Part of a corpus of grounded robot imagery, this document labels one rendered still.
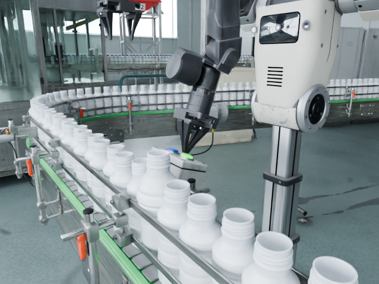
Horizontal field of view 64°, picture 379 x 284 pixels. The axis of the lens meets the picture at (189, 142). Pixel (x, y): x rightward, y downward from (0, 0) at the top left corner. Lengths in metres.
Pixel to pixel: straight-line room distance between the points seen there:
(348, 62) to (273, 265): 6.45
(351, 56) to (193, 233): 6.45
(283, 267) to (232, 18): 0.50
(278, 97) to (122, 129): 1.23
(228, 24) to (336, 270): 0.50
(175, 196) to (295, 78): 0.63
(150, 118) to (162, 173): 1.56
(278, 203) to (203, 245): 0.75
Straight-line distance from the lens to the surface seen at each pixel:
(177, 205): 0.44
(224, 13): 0.67
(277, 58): 1.00
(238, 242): 0.37
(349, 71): 6.76
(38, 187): 0.96
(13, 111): 3.56
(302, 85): 0.97
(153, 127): 2.04
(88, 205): 0.78
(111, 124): 1.97
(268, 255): 0.32
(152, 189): 0.47
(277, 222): 1.17
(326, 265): 0.33
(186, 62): 0.66
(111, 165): 0.64
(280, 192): 1.11
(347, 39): 6.64
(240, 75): 4.78
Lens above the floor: 1.34
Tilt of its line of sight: 16 degrees down
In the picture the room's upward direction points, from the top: straight up
